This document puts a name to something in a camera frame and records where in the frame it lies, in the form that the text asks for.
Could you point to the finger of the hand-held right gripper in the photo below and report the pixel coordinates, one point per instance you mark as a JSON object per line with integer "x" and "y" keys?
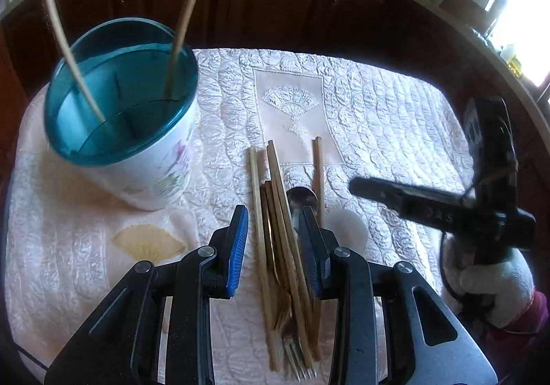
{"x": 399, "y": 198}

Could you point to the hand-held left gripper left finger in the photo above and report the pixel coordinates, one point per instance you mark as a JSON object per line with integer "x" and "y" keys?
{"x": 238, "y": 256}

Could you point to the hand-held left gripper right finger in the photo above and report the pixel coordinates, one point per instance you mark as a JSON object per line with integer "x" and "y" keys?
{"x": 311, "y": 256}

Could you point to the metal spoon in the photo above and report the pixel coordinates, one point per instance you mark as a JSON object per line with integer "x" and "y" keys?
{"x": 300, "y": 198}

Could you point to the metal fork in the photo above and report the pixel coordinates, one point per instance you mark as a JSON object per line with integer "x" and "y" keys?
{"x": 296, "y": 357}

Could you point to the white floral teal-rimmed utensil cup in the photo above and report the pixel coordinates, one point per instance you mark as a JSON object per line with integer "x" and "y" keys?
{"x": 142, "y": 170}

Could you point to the person's right forearm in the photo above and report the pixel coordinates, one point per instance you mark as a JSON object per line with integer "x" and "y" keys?
{"x": 533, "y": 316}

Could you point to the person's right hand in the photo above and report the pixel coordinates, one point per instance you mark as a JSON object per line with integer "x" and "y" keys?
{"x": 494, "y": 286}

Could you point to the cream quilted tablecloth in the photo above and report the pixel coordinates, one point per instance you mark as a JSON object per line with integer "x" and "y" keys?
{"x": 386, "y": 109}

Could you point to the cardboard box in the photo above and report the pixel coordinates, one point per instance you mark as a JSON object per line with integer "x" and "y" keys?
{"x": 464, "y": 6}

